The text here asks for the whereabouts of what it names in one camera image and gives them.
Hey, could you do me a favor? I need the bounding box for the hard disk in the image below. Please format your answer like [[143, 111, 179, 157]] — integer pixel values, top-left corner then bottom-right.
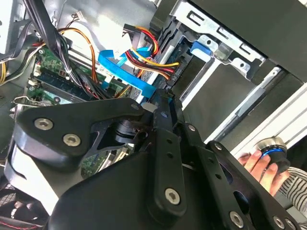
[[141, 33, 215, 96]]

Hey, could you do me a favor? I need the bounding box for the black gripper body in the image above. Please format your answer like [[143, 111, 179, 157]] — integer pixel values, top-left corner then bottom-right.
[[47, 151, 231, 230]]

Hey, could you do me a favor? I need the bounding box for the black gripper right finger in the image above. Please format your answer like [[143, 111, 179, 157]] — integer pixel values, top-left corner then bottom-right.
[[168, 92, 302, 230]]

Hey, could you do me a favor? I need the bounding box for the coloured power wire bundle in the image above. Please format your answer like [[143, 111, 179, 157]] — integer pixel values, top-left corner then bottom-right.
[[56, 23, 183, 99]]

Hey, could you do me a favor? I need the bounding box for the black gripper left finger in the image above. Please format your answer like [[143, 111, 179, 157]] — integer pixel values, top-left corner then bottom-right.
[[13, 88, 188, 219]]

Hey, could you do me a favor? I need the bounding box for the person's hand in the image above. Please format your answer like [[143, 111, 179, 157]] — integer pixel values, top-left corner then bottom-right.
[[237, 149, 291, 197]]

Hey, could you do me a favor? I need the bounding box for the blue data wire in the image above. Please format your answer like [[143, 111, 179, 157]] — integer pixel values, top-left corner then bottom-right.
[[97, 46, 174, 106]]

